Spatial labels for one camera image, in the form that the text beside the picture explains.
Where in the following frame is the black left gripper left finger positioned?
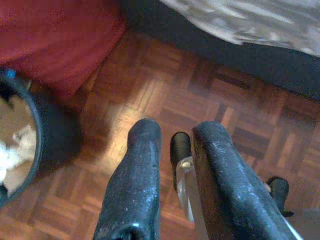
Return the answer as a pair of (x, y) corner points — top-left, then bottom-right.
(93, 118), (162, 240)

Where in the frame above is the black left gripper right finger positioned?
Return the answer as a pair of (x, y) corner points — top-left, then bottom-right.
(191, 120), (303, 240)

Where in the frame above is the black robot right foot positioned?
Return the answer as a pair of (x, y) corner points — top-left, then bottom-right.
(265, 176), (295, 218)

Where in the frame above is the black robot foot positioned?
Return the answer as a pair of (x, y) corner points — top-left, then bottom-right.
(265, 176), (295, 218)
(169, 131), (193, 187)

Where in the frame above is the black robot left foot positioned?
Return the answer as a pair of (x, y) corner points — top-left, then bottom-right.
(169, 131), (193, 187)

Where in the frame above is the silver robot right leg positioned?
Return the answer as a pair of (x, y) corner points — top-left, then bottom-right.
(293, 207), (320, 240)

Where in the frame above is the black round waste bin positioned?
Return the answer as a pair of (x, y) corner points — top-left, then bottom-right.
(0, 71), (82, 210)

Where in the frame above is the white crumpled paper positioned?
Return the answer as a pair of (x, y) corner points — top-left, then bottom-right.
(0, 124), (38, 186)

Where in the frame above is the brown cardboard piece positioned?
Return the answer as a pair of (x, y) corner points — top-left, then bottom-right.
(0, 99), (38, 198)

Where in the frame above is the bed with grey floral sheet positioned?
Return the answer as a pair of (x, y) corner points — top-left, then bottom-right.
(124, 0), (320, 103)

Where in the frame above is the large red cushion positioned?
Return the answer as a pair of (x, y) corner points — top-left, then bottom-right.
(0, 0), (128, 95)

